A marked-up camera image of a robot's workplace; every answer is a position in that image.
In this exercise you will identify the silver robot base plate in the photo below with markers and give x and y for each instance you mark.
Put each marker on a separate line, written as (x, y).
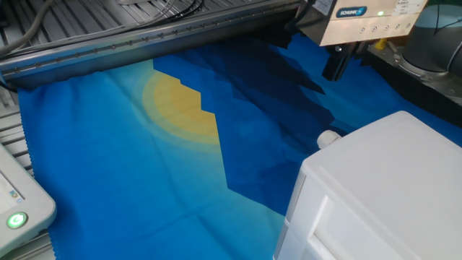
(426, 85)

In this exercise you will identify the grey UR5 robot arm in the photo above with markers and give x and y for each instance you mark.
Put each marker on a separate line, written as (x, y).
(433, 43)

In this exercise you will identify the white teach pendant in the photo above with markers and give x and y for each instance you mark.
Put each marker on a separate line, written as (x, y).
(32, 202)

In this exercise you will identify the white screw cap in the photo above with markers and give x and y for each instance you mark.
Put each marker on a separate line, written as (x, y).
(326, 139)

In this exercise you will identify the grey Schunk gripper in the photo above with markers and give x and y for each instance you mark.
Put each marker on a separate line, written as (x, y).
(361, 29)

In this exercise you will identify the white plastic drawer cabinet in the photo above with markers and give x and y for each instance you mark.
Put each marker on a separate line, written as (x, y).
(379, 180)

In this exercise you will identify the blue mountain print tablecloth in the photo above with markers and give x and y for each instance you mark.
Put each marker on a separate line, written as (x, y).
(108, 162)

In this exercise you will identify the long aluminium table beam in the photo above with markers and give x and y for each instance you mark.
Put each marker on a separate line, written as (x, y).
(144, 45)

